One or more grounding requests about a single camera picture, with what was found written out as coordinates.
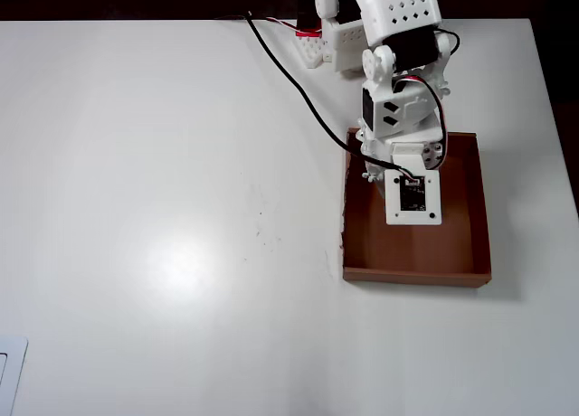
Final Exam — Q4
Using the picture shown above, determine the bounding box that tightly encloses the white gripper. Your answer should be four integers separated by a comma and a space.
355, 125, 450, 198

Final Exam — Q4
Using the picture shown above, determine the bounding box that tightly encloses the black camera cable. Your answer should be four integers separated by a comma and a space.
214, 11, 408, 174

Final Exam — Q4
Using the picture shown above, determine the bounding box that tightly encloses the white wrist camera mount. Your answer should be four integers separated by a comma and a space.
383, 142, 442, 227

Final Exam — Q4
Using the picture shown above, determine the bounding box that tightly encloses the brown cardboard box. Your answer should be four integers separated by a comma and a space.
339, 127, 493, 289

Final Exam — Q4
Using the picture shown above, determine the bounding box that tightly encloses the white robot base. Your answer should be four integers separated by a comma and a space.
296, 20, 363, 73

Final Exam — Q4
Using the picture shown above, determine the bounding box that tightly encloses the black red controller board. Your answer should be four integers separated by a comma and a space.
296, 0, 325, 38

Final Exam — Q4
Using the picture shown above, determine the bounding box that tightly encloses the white flat pad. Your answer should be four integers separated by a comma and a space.
0, 336, 29, 416

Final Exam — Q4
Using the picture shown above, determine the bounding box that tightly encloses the red white servo wire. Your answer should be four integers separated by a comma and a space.
265, 16, 302, 33
392, 74, 451, 173

